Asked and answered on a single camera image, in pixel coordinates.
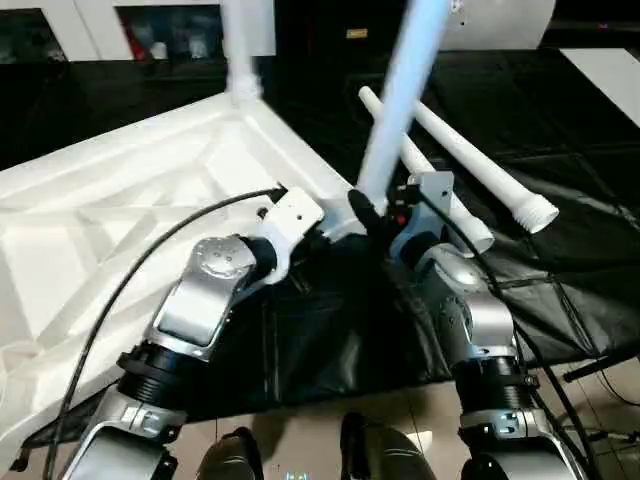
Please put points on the white plastic table leg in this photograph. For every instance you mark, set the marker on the white plastic table leg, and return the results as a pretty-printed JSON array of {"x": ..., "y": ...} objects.
[
  {"x": 460, "y": 215},
  {"x": 400, "y": 100},
  {"x": 245, "y": 45},
  {"x": 480, "y": 165}
]

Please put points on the black box with yellow label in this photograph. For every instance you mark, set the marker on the black box with yellow label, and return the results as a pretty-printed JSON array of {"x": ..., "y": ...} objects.
[{"x": 340, "y": 30}]

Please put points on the black right robot foot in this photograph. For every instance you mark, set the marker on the black right robot foot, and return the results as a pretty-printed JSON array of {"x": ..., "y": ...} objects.
[{"x": 385, "y": 452}]

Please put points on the black robot foot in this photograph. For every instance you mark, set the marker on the black robot foot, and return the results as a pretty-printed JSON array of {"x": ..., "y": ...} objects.
[
  {"x": 385, "y": 452},
  {"x": 232, "y": 458}
]

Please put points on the black metal table leg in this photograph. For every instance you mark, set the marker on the black metal table leg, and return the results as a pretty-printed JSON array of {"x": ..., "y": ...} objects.
[{"x": 600, "y": 365}]

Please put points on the white flat board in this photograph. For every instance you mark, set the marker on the white flat board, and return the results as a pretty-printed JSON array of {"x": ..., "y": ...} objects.
[{"x": 610, "y": 80}]

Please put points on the white plastic table top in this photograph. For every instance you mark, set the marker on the white plastic table top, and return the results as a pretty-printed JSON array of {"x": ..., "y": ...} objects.
[{"x": 90, "y": 220}]

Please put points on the black left robot foot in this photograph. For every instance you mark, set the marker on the black left robot foot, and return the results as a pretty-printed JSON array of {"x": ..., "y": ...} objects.
[{"x": 232, "y": 458}]

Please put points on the white cabinet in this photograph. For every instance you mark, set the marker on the white cabinet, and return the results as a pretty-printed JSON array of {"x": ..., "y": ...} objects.
[{"x": 130, "y": 20}]

